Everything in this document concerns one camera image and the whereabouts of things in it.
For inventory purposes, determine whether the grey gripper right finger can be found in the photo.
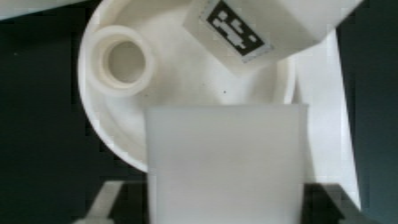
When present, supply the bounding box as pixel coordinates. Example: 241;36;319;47
303;183;379;224

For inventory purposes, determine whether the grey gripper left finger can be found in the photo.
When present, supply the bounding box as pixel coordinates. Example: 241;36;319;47
72;181;122;224

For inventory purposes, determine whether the white right rail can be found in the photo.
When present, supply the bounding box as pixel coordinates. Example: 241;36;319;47
292;32;360;206

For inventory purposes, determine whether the white rail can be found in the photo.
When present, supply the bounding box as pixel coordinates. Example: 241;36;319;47
292;32;360;206
0;0;84;21

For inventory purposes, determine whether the white front rail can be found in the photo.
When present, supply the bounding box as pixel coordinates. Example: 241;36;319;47
0;0;84;21

